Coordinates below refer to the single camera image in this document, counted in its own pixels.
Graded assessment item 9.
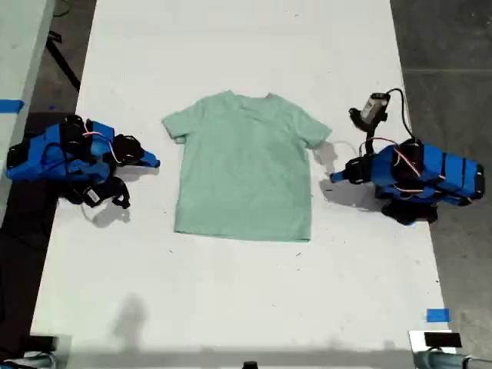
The pale side table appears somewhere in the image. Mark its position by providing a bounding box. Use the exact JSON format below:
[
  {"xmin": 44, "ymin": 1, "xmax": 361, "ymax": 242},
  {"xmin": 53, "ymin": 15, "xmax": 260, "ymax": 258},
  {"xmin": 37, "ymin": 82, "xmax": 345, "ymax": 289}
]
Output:
[{"xmin": 0, "ymin": 0, "xmax": 58, "ymax": 228}]

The blue tape strip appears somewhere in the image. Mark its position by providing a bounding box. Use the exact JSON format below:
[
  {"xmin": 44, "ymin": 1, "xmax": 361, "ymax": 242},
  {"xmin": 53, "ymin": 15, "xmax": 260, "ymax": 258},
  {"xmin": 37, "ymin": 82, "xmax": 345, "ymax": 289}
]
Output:
[
  {"xmin": 426, "ymin": 307, "xmax": 450, "ymax": 323},
  {"xmin": 0, "ymin": 98, "xmax": 25, "ymax": 113}
]

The grey blue rounded object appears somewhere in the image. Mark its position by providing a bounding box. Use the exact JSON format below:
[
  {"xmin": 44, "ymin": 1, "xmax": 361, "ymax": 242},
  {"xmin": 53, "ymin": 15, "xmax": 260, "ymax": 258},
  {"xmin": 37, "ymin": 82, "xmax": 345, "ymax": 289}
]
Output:
[
  {"xmin": 0, "ymin": 351, "xmax": 58, "ymax": 369},
  {"xmin": 413, "ymin": 350, "xmax": 492, "ymax": 369}
]

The small black box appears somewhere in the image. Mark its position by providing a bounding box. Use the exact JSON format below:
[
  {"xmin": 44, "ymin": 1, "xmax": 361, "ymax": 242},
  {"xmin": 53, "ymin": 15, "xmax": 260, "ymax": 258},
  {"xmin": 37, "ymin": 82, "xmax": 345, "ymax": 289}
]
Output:
[
  {"xmin": 22, "ymin": 335, "xmax": 58, "ymax": 351},
  {"xmin": 424, "ymin": 332, "xmax": 462, "ymax": 349}
]

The black camera box with label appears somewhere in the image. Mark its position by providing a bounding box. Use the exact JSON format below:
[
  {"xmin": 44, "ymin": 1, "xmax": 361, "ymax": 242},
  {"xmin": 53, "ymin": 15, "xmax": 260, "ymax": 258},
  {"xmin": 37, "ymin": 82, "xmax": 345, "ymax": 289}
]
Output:
[{"xmin": 78, "ymin": 185, "xmax": 105, "ymax": 207}]

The pale green t-shirt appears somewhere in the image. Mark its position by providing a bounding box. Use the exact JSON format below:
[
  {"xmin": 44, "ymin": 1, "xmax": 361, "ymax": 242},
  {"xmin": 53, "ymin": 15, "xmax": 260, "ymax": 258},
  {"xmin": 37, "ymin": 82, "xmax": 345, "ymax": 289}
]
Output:
[{"xmin": 161, "ymin": 90, "xmax": 333, "ymax": 243}]

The black stand leg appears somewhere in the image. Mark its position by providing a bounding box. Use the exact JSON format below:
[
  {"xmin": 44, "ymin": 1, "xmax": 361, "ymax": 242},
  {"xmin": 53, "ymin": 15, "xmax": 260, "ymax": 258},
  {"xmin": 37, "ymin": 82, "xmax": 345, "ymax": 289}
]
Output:
[{"xmin": 45, "ymin": 31, "xmax": 82, "ymax": 93}]

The black camera cable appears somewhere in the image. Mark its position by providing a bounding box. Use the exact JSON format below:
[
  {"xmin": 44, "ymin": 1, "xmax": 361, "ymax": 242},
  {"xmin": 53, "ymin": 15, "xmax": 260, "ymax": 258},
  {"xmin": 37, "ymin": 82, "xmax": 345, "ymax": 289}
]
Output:
[{"xmin": 384, "ymin": 88, "xmax": 416, "ymax": 141}]

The black silver camera box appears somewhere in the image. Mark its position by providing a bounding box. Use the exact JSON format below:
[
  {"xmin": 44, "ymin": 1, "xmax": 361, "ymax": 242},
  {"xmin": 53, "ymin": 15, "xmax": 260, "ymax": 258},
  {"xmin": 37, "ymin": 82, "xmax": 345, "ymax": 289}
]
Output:
[{"xmin": 348, "ymin": 92, "xmax": 391, "ymax": 130}]

